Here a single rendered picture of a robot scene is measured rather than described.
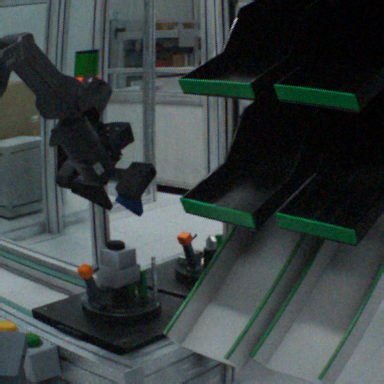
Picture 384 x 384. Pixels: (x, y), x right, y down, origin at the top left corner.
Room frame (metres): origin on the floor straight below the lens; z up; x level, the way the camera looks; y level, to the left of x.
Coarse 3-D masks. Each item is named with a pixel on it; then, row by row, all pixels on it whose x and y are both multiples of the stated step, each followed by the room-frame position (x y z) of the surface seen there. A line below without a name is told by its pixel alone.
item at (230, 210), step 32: (256, 128) 1.07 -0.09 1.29; (288, 128) 1.11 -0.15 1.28; (320, 128) 0.97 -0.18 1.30; (256, 160) 1.05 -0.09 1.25; (288, 160) 1.01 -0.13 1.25; (192, 192) 0.99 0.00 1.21; (224, 192) 0.99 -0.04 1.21; (256, 192) 0.96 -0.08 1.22; (288, 192) 0.92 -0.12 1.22; (256, 224) 0.88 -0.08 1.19
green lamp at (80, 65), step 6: (78, 54) 1.35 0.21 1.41; (84, 54) 1.34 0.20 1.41; (90, 54) 1.35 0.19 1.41; (96, 54) 1.36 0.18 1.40; (78, 60) 1.35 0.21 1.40; (84, 60) 1.34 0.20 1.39; (90, 60) 1.35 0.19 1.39; (96, 60) 1.36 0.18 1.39; (78, 66) 1.35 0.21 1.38; (84, 66) 1.34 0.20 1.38; (90, 66) 1.35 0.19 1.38; (96, 66) 1.36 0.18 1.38; (78, 72) 1.35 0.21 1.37; (84, 72) 1.34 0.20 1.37; (90, 72) 1.35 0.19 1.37; (96, 72) 1.36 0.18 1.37
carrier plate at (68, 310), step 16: (48, 304) 1.17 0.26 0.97; (64, 304) 1.18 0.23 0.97; (80, 304) 1.18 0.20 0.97; (176, 304) 1.20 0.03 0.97; (48, 320) 1.11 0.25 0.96; (64, 320) 1.09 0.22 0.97; (80, 320) 1.10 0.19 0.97; (160, 320) 1.12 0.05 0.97; (96, 336) 1.03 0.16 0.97; (112, 336) 1.04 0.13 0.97; (128, 336) 1.04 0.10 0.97; (144, 336) 1.04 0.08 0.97; (160, 336) 1.06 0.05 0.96; (128, 352) 0.99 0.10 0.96
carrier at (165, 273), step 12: (216, 240) 1.40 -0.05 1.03; (204, 252) 1.35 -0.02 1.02; (168, 264) 1.43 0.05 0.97; (180, 264) 1.37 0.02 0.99; (204, 264) 1.35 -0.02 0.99; (168, 276) 1.35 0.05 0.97; (180, 276) 1.32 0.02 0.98; (192, 276) 1.30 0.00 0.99; (168, 288) 1.28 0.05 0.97; (180, 288) 1.28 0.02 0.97; (192, 288) 1.28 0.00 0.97
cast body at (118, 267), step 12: (120, 240) 1.17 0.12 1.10; (108, 252) 1.14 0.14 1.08; (120, 252) 1.14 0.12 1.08; (132, 252) 1.16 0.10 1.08; (108, 264) 1.14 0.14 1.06; (120, 264) 1.13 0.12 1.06; (132, 264) 1.16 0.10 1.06; (108, 276) 1.13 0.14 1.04; (120, 276) 1.13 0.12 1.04; (132, 276) 1.16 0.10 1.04
